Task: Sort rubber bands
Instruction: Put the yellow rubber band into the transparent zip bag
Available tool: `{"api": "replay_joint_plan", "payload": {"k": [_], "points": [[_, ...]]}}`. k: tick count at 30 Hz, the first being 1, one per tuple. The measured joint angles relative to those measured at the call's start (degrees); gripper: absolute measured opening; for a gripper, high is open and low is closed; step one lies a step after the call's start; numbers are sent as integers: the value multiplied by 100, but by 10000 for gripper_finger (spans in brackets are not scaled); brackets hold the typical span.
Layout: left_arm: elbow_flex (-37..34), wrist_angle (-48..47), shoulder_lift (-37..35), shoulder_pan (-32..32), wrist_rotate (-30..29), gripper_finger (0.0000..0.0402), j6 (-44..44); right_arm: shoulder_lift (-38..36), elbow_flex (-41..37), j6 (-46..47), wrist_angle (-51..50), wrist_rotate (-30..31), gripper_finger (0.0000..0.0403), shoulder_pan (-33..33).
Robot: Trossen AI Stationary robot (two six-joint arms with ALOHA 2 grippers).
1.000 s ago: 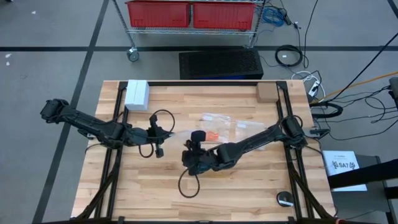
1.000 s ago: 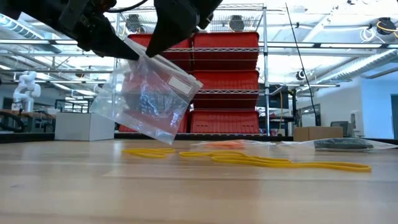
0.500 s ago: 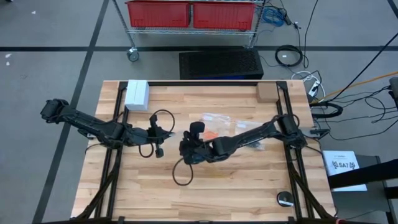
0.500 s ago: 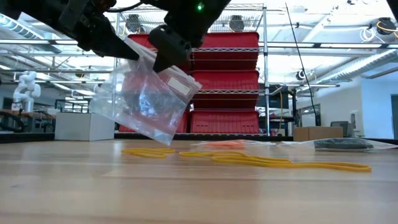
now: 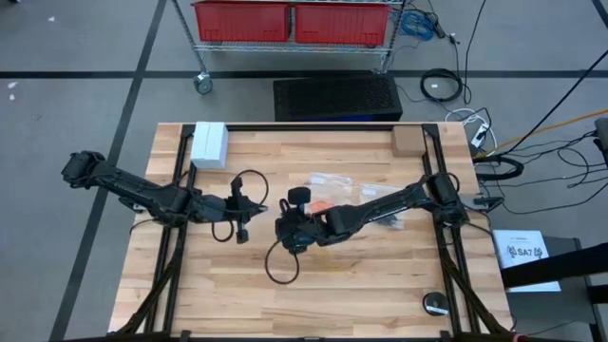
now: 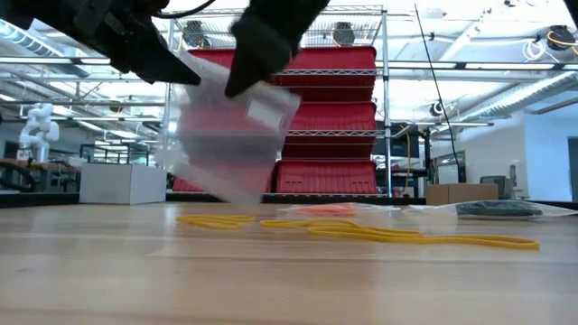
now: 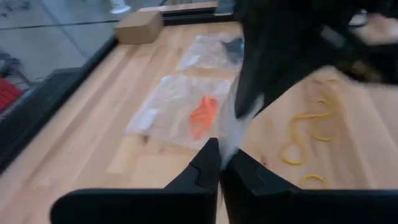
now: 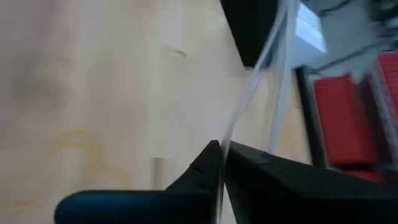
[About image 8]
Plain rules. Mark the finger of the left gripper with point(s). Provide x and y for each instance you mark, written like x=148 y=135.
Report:
x=248 y=28

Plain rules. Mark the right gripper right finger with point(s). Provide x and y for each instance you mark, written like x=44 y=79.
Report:
x=295 y=193

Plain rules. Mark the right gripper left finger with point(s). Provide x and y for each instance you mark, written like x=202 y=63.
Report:
x=186 y=199

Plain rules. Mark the yellow rubber band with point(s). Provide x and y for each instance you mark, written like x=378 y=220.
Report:
x=73 y=137
x=109 y=168

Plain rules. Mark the white rectangular box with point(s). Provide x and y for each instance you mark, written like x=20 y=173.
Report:
x=308 y=43

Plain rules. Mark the red plastic bin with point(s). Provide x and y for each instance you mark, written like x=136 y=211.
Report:
x=367 y=175
x=345 y=124
x=390 y=81

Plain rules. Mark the black aluminium table frame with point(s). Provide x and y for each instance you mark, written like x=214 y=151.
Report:
x=309 y=115

